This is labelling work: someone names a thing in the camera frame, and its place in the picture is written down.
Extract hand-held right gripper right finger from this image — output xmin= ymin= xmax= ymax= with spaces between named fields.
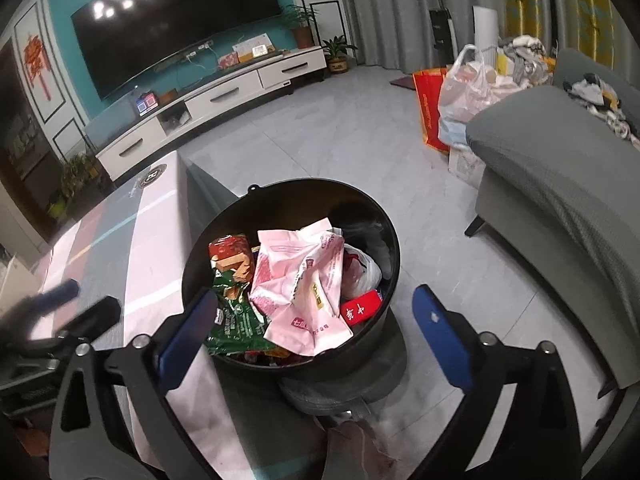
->
xmin=411 ymin=284 xmax=583 ymax=480

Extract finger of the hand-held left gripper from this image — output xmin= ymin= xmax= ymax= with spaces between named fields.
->
xmin=15 ymin=280 xmax=81 ymax=321
xmin=55 ymin=296 xmax=123 ymax=343

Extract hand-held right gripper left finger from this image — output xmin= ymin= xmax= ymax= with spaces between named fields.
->
xmin=49 ymin=287 xmax=220 ymax=480

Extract green snack packet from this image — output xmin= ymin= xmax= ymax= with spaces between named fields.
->
xmin=206 ymin=280 xmax=278 ymax=356

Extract red gold carton box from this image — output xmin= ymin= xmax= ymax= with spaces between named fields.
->
xmin=340 ymin=290 xmax=382 ymax=327

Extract red biscuit wrapper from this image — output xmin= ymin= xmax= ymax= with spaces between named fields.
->
xmin=209 ymin=234 xmax=253 ymax=286

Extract white plastic bag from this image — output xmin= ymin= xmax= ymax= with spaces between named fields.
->
xmin=342 ymin=242 xmax=383 ymax=301

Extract pink plastic bag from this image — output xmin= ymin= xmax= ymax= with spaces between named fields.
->
xmin=249 ymin=217 xmax=353 ymax=358

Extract black round bin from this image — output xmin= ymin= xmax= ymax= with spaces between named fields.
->
xmin=181 ymin=177 xmax=401 ymax=368

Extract potted plants on black stand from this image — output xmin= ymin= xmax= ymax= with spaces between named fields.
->
xmin=47 ymin=152 xmax=108 ymax=221

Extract white paper bag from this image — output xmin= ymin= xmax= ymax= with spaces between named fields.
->
xmin=447 ymin=145 xmax=488 ymax=191

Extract grey sofa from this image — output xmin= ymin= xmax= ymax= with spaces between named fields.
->
xmin=465 ymin=47 xmax=640 ymax=391

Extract blue red small boxes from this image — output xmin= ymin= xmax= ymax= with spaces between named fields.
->
xmin=132 ymin=91 xmax=160 ymax=117

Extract red paper bag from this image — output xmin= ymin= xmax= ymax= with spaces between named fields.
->
xmin=412 ymin=67 xmax=453 ymax=153

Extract red hanging knot ornament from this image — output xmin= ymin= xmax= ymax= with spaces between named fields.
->
xmin=22 ymin=32 xmax=53 ymax=101

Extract full translucent plastic bag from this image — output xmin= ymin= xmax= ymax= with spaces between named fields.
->
xmin=437 ymin=45 xmax=531 ymax=146

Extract white television cabinet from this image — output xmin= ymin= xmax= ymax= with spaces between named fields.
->
xmin=95 ymin=45 xmax=328 ymax=183

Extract black white clothing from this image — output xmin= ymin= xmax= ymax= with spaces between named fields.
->
xmin=565 ymin=72 xmax=640 ymax=141

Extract large black television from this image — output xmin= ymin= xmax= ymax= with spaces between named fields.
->
xmin=70 ymin=0 xmax=283 ymax=102

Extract pile of patterned clothes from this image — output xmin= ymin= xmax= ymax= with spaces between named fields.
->
xmin=497 ymin=35 xmax=556 ymax=86

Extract small potted plant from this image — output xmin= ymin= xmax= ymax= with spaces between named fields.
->
xmin=322 ymin=35 xmax=358 ymax=75

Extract black upright vacuum cleaner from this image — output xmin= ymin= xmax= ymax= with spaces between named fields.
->
xmin=417 ymin=0 xmax=456 ymax=61

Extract white board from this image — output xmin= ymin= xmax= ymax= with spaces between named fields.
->
xmin=472 ymin=5 xmax=501 ymax=56

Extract tall potted plant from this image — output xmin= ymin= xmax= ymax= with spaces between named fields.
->
xmin=280 ymin=4 xmax=321 ymax=50

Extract grey curtain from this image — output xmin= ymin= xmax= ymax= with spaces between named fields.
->
xmin=345 ymin=0 xmax=506 ymax=68

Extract yellow curtain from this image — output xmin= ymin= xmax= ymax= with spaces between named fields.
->
xmin=500 ymin=0 xmax=621 ymax=61

